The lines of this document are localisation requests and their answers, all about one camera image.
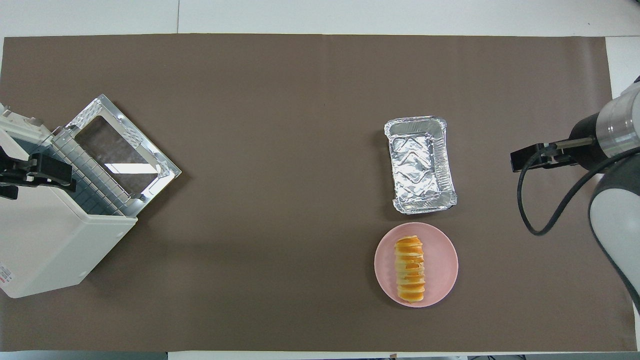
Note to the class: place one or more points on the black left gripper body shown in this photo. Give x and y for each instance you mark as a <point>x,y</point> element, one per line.
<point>15,171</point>

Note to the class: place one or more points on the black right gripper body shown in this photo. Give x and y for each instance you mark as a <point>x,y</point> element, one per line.
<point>585,142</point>

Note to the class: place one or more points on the aluminium foil tray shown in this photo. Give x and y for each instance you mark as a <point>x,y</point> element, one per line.
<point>417,165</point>

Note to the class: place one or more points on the sliced golden bread loaf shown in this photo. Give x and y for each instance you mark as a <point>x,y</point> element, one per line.
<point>410,270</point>

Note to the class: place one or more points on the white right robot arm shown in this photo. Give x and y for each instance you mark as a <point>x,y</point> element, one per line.
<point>620,125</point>

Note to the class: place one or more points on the cream toaster oven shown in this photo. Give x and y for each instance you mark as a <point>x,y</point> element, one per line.
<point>50,240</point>

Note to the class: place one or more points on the glass oven door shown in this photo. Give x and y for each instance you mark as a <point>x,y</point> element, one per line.
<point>120,150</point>

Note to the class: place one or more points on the pink round plate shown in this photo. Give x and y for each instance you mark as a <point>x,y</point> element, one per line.
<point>440,265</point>

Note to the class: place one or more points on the brown table mat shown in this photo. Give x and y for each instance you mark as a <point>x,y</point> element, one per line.
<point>280,200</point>

